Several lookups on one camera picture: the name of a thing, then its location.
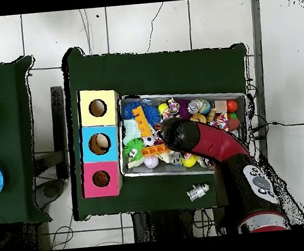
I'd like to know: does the cream plush toy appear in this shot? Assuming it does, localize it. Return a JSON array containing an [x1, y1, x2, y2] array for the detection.
[[126, 148, 184, 170]]

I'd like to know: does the colourful dotted cloth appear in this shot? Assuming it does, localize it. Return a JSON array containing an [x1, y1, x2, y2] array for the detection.
[[210, 112, 230, 133]]

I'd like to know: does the silver robot figure toy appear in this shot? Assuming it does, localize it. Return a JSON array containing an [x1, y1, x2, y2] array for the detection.
[[185, 183, 211, 202]]

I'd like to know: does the wooden box with three holes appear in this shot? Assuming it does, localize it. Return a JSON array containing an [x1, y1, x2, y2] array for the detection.
[[73, 87, 128, 199]]

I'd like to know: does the shallow clear mesh bin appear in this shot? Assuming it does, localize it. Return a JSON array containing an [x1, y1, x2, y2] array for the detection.
[[113, 85, 253, 183]]

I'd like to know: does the small soccer ball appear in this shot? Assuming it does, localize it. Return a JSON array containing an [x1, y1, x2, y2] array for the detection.
[[143, 135, 157, 147]]

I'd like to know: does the light blue knitted cloth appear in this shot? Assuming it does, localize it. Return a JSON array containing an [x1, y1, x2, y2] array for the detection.
[[121, 118, 143, 145]]

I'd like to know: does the green fuzzy ball with eye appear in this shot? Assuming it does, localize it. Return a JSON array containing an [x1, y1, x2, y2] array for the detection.
[[122, 137, 147, 160]]

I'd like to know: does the purple spiky ball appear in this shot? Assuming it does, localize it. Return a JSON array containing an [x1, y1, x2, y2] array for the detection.
[[177, 97, 193, 120]]

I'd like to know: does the colourful drink can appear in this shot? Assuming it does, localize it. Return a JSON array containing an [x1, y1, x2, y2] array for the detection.
[[186, 97, 212, 116]]

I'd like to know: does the plain wooden cube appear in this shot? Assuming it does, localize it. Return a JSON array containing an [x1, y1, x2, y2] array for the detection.
[[213, 99, 229, 114]]

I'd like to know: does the brown rubber ball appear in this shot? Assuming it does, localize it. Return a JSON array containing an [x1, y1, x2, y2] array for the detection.
[[226, 117, 241, 133]]

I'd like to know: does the red-orange ball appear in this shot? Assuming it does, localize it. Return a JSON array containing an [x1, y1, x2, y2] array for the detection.
[[226, 99, 240, 114]]

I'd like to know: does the black upright panel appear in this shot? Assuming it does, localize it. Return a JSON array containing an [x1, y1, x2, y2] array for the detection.
[[49, 85, 71, 179]]

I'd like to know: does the grey floor stand base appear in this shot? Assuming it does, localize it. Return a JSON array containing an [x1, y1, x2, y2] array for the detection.
[[32, 150, 70, 211]]

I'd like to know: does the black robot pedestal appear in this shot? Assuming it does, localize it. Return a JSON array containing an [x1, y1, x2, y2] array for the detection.
[[131, 207, 197, 243]]

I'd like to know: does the black cable with plug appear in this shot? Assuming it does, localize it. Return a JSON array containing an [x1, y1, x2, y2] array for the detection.
[[250, 118, 304, 141]]

